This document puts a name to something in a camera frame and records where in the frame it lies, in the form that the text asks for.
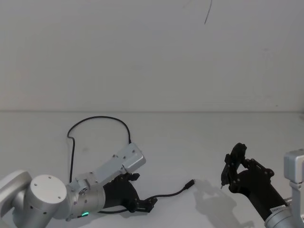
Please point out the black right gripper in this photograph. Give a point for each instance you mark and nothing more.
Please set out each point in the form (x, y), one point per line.
(256, 190)

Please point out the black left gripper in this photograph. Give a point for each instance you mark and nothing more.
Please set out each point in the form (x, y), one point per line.
(120, 192)

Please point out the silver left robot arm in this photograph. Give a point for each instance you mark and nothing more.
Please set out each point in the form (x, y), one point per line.
(47, 192)

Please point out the white table cloth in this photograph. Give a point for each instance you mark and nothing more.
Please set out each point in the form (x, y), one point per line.
(166, 147)

